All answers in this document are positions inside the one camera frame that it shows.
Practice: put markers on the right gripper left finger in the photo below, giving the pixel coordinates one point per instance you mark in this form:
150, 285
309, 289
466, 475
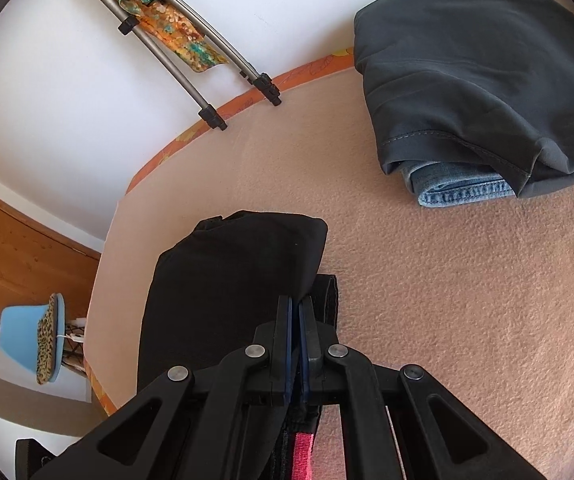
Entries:
274, 380

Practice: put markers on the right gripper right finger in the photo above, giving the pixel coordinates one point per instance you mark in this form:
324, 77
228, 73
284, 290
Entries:
320, 377

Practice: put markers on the black pants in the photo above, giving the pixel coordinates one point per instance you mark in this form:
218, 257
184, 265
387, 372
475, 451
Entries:
212, 289

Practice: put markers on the leopard print cushion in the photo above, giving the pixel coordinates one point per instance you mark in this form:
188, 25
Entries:
46, 338

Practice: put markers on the light blue chair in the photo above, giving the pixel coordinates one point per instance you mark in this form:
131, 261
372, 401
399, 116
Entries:
18, 326

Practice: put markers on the peach fleece bed blanket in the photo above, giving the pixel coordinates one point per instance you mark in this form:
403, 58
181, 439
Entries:
481, 295

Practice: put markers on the blue folded jeans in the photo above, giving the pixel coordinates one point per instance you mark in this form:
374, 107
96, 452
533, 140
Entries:
450, 184

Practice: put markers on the wooden door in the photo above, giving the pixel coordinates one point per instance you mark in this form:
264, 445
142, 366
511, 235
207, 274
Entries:
36, 261

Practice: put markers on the orange floral bed sheet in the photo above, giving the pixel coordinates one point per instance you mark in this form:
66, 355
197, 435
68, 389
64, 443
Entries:
258, 163

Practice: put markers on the dark grey folded garment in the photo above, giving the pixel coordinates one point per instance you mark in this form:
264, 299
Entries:
479, 82

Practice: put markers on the folded metal drying rack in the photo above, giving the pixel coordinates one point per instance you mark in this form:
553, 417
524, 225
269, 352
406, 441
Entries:
129, 25

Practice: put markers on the colourful floral cloth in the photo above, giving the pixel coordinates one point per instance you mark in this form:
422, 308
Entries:
175, 31

